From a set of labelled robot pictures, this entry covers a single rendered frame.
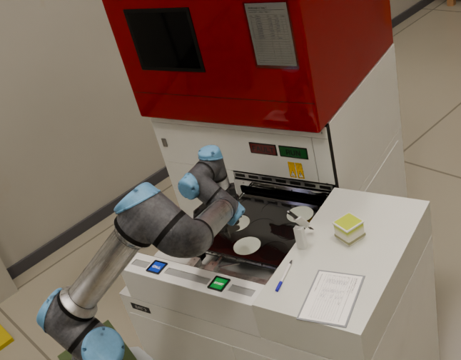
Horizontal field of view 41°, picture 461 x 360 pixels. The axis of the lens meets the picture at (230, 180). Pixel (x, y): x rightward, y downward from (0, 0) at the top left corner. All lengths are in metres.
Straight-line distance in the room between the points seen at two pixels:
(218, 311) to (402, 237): 0.63
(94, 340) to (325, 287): 0.68
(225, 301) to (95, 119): 2.38
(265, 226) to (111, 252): 0.81
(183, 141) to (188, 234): 1.07
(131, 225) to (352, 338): 0.68
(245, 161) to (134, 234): 0.96
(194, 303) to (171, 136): 0.82
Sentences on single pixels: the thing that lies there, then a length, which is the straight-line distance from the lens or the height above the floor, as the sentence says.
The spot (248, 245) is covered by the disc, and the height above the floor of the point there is 0.90.
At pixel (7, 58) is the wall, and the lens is 3.79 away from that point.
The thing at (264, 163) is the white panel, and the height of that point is 1.03.
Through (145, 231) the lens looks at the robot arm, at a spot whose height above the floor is 1.40.
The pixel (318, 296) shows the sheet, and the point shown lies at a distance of 1.86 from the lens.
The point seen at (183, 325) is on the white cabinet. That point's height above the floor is 0.75.
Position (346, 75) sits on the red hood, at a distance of 2.28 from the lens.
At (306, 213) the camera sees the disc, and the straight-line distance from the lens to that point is 2.30.
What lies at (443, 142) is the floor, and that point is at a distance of 4.32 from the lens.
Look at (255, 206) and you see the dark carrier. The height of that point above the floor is 0.90.
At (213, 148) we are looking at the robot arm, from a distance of 1.98.
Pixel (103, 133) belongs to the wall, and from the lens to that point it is 4.16.
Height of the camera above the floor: 2.27
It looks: 32 degrees down
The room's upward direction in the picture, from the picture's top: 15 degrees counter-clockwise
